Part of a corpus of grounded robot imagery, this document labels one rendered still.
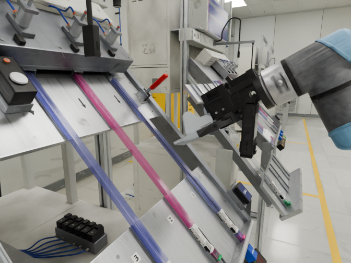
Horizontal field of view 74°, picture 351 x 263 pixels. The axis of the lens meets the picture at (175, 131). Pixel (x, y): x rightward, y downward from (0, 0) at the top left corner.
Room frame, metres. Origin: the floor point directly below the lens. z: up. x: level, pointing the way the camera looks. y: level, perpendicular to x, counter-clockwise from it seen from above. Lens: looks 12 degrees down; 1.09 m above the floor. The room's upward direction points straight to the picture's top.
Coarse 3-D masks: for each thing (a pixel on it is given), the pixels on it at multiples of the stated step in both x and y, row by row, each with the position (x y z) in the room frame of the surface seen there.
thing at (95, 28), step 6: (84, 30) 0.37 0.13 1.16; (90, 30) 0.36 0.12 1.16; (96, 30) 0.37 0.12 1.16; (84, 36) 0.37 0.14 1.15; (90, 36) 0.36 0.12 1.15; (96, 36) 0.37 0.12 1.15; (84, 42) 0.37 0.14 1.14; (90, 42) 0.36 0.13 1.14; (96, 42) 0.37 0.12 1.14; (84, 48) 0.37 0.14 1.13; (90, 48) 0.36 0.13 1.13; (96, 48) 0.37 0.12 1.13; (84, 54) 0.37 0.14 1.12; (90, 54) 0.37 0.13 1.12; (96, 54) 0.37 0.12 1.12
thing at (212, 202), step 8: (112, 80) 0.62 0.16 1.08; (120, 88) 0.61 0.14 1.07; (128, 96) 0.61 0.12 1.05; (136, 104) 0.60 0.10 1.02; (136, 112) 0.59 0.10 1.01; (144, 120) 0.58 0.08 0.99; (152, 128) 0.57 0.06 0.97; (160, 136) 0.57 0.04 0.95; (168, 144) 0.56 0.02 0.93; (168, 152) 0.55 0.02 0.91; (176, 152) 0.56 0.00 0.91; (176, 160) 0.54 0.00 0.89; (184, 168) 0.53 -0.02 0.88; (192, 176) 0.52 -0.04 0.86; (200, 184) 0.52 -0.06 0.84; (200, 192) 0.51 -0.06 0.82; (208, 200) 0.50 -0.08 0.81; (216, 208) 0.49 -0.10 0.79; (240, 232) 0.48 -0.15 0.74; (240, 240) 0.47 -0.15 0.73
